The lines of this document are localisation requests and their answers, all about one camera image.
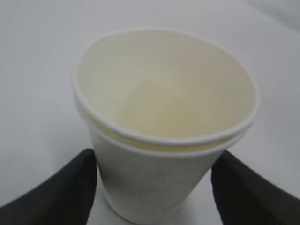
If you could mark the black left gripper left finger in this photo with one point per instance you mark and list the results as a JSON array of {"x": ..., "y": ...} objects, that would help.
[{"x": 66, "y": 198}]

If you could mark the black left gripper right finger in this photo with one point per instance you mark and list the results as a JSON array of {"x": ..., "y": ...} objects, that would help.
[{"x": 243, "y": 197}]

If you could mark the white paper cup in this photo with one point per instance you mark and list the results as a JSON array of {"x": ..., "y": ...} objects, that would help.
[{"x": 161, "y": 107}]

